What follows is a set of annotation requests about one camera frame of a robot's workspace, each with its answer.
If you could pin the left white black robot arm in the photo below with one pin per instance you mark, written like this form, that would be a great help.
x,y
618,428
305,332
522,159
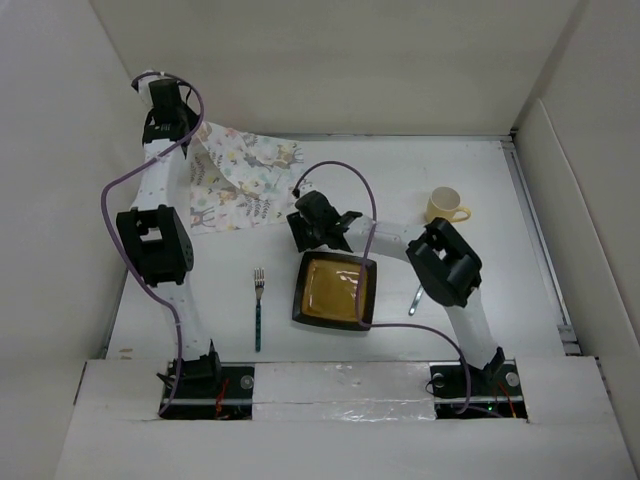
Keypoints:
x,y
154,232

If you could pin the fork with teal handle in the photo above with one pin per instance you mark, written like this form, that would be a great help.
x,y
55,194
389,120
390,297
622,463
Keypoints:
x,y
259,284

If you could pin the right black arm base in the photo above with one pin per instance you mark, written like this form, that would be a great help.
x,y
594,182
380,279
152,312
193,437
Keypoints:
x,y
490,395

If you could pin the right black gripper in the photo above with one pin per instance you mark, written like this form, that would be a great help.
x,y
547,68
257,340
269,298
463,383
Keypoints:
x,y
304,240

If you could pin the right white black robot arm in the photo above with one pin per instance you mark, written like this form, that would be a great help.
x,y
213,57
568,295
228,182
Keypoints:
x,y
448,269

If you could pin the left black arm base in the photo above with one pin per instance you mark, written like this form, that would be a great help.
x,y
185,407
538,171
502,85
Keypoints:
x,y
208,389

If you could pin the square black brown plate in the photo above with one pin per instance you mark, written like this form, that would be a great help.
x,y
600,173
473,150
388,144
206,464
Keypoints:
x,y
335,291

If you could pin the silver table knife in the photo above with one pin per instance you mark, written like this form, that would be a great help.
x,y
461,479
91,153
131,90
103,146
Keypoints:
x,y
416,300

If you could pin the yellow ceramic mug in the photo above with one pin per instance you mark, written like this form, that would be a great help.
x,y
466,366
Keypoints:
x,y
445,202

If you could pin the floral patterned cloth napkin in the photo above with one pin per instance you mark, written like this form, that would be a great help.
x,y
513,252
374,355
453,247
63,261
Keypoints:
x,y
241,180

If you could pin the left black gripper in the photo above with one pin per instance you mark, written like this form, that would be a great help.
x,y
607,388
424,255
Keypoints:
x,y
191,117

